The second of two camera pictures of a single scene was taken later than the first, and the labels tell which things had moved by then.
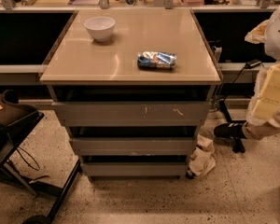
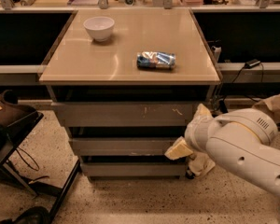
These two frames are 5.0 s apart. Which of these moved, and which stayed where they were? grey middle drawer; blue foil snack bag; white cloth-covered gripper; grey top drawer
Moved: white cloth-covered gripper
Stayed: blue foil snack bag; grey middle drawer; grey top drawer
